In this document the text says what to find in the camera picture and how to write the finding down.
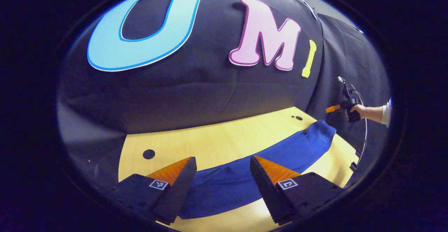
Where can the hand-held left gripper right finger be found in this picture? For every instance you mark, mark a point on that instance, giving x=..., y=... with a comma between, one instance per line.
x=266, y=190

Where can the black backdrop cloth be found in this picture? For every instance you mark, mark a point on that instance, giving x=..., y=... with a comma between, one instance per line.
x=210, y=88

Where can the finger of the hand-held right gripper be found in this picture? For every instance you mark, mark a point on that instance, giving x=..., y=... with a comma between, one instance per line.
x=333, y=108

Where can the black round table grommet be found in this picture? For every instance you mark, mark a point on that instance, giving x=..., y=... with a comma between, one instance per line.
x=148, y=154
x=298, y=117

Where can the blue jeans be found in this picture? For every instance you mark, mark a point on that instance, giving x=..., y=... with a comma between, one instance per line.
x=227, y=183

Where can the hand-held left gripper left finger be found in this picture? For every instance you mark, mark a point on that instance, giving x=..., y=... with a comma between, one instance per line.
x=175, y=193

